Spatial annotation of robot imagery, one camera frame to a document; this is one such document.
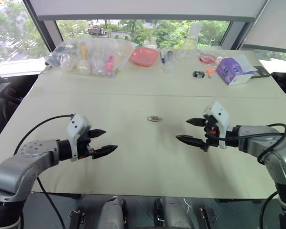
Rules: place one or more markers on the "clear plastic tube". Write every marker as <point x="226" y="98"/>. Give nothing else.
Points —
<point x="169" y="59"/>

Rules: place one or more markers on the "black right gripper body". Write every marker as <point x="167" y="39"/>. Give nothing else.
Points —
<point x="211" y="136"/>

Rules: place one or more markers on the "small black box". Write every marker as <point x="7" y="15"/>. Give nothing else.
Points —
<point x="198" y="74"/>

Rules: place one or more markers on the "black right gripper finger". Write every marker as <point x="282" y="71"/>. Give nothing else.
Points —
<point x="196" y="121"/>
<point x="190" y="140"/>

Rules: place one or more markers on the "black metal bracket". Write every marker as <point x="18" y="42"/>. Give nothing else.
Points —
<point x="207" y="218"/>
<point x="284" y="220"/>
<point x="76" y="219"/>

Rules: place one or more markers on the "clear plastic bag of items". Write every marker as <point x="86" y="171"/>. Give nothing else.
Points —
<point x="97" y="57"/>

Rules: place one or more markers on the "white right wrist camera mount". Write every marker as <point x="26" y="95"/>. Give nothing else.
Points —
<point x="221" y="114"/>

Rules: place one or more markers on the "clear plastic flask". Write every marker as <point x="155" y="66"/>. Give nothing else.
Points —
<point x="189" y="50"/>

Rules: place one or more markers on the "small orange item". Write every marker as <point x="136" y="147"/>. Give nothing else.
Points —
<point x="211" y="70"/>

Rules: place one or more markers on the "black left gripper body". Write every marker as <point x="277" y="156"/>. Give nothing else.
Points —
<point x="84" y="146"/>

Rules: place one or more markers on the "black office chair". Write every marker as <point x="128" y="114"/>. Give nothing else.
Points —
<point x="4" y="95"/>

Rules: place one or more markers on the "black chair back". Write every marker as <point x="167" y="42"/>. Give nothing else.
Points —
<point x="281" y="82"/>

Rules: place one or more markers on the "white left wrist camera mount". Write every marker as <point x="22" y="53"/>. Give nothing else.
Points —
<point x="76" y="124"/>

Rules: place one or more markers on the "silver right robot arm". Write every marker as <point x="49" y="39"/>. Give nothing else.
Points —
<point x="264" y="140"/>

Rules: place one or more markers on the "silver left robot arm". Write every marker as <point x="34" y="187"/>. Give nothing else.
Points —
<point x="14" y="167"/>

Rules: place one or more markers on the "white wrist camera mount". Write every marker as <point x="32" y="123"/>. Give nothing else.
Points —
<point x="221" y="114"/>
<point x="76" y="124"/>

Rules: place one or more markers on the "dark grey rounded shape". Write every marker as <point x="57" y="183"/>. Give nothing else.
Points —
<point x="172" y="212"/>
<point x="113" y="212"/>

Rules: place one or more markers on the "white tissue sheet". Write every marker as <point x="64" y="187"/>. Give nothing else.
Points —
<point x="246" y="62"/>

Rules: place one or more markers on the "pink plastic lid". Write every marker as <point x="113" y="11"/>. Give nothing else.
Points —
<point x="144" y="56"/>

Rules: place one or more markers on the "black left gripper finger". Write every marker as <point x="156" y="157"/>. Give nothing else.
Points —
<point x="105" y="150"/>
<point x="98" y="133"/>

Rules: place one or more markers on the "grey roller blind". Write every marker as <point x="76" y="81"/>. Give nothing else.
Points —
<point x="271" y="26"/>
<point x="145" y="8"/>

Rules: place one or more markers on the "blue marker pen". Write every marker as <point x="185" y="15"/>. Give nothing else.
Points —
<point x="162" y="56"/>

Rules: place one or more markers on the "purple tissue box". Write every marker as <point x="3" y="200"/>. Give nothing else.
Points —
<point x="231" y="71"/>

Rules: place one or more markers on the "black booklet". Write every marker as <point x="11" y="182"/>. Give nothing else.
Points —
<point x="261" y="72"/>

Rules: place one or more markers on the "white paper sheet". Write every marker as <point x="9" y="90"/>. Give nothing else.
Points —
<point x="275" y="65"/>

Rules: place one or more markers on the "red clear plastic pouch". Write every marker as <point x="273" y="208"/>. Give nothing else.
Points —
<point x="207" y="58"/>

